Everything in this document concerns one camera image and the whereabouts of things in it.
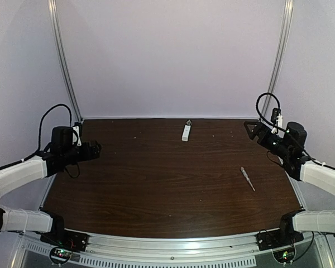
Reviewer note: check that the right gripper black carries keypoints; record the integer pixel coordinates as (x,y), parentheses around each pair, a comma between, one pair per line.
(260,131)

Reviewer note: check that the white remote control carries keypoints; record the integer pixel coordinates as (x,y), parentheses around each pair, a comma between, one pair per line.
(186,132)

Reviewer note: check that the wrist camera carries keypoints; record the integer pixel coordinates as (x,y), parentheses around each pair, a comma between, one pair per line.
(63,139)
(276,120)

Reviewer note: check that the front aluminium rail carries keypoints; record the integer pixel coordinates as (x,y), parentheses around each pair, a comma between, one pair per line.
(241,250)

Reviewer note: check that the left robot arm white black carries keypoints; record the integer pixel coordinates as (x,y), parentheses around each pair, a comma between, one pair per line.
(41,165)

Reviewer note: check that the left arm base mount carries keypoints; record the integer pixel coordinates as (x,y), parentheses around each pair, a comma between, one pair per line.
(64,240)

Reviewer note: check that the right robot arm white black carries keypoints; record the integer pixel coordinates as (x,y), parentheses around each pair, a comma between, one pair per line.
(299,167)

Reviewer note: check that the aluminium frame post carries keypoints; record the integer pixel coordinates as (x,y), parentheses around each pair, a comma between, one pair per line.
(53,12)
(282,44)

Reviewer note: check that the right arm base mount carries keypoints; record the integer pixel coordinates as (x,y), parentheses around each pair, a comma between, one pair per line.
(279,237)

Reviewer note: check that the left aluminium frame post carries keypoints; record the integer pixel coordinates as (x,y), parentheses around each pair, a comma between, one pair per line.
(53,12)

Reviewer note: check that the clear handle screwdriver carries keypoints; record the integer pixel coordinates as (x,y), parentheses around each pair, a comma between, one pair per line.
(243,171)

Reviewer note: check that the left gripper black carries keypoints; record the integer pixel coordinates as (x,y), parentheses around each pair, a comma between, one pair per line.
(90,150)

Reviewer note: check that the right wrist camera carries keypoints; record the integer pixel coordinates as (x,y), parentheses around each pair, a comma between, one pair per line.
(276,120)

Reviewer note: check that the right aluminium frame post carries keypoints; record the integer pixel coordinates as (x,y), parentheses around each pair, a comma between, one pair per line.
(282,44)

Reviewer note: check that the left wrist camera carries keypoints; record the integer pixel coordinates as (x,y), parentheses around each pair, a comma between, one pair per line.
(63,139)

